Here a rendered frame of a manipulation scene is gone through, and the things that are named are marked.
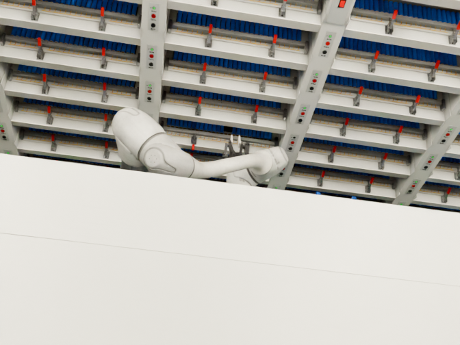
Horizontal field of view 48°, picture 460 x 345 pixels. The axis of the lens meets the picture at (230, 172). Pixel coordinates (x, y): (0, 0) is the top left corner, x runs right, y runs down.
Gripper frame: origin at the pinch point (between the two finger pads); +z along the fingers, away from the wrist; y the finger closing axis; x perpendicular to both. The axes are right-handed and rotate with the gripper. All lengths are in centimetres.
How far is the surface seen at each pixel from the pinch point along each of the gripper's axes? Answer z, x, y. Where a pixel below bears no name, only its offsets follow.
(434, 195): 9, -27, 115
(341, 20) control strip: -15, 69, 30
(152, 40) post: -7, 48, -42
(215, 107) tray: 6.7, 13.6, -11.4
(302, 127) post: -1.4, 12.3, 30.3
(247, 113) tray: 4.4, 13.1, 4.0
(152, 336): -170, 78, -29
